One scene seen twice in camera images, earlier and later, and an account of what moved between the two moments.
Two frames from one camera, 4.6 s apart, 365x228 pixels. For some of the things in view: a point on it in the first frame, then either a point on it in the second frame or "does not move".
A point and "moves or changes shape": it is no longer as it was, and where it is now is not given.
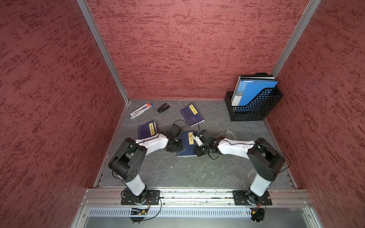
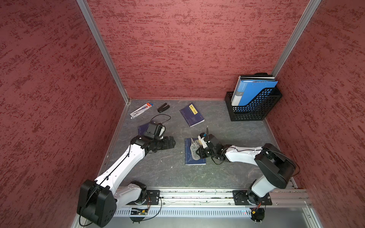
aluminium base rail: [100, 208] does not move
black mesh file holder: [259, 109] does not move
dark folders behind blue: [258, 76] does not move
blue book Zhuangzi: [188, 145] to [189, 160]
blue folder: [248, 91] does not move
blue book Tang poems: [191, 115] does not move
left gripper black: [179, 148] to [166, 146]
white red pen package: [140, 110] does not move
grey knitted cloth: [227, 134] moves or changes shape
